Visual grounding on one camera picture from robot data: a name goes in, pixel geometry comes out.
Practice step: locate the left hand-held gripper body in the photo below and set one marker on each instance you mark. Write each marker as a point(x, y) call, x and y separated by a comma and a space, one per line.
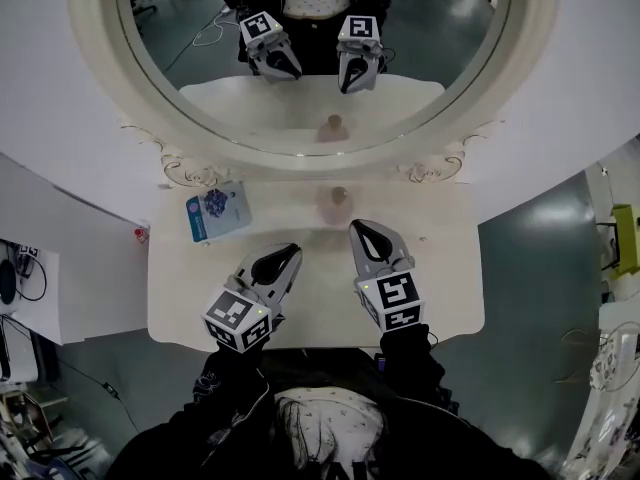
point(235, 318)

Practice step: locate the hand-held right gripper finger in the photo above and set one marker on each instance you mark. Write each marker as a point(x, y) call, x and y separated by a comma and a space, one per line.
point(395, 245)
point(357, 253)

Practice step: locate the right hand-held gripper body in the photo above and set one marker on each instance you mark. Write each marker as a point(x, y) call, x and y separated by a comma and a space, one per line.
point(395, 298)

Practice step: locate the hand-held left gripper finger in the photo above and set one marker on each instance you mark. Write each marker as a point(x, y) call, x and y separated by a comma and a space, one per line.
point(246, 268)
point(289, 283)

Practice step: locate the small pink container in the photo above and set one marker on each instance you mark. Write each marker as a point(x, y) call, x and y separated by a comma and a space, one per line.
point(336, 209)

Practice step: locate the person's left forearm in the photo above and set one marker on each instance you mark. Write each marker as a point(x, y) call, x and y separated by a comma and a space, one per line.
point(232, 378)

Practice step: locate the person's right forearm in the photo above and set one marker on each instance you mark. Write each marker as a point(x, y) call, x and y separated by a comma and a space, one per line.
point(412, 368)

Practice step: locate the blue printed packet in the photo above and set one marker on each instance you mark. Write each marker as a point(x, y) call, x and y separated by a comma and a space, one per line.
point(218, 216)

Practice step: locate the small purple device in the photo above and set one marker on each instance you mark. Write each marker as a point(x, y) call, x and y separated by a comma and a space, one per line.
point(381, 364)

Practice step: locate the small red object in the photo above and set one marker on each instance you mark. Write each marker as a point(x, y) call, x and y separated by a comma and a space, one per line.
point(141, 235)

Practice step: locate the person's white patterned shirt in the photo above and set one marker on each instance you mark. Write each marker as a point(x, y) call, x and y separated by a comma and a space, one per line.
point(340, 433)

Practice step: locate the person's black jacket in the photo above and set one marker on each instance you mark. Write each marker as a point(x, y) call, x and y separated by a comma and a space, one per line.
point(450, 438)

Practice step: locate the white flat panel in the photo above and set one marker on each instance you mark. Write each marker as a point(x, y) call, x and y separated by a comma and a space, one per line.
point(80, 268)

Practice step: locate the white floral patterned chair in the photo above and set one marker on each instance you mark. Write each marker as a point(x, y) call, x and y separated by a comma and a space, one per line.
point(607, 368)

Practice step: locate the green chair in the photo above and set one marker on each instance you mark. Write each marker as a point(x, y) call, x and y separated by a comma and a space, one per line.
point(627, 233)

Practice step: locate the wooden cluttered shelf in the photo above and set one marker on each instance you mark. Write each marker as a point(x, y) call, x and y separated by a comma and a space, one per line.
point(25, 428)

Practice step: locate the oval cream framed mirror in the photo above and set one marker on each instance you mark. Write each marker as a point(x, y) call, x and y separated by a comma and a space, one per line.
point(97, 68)

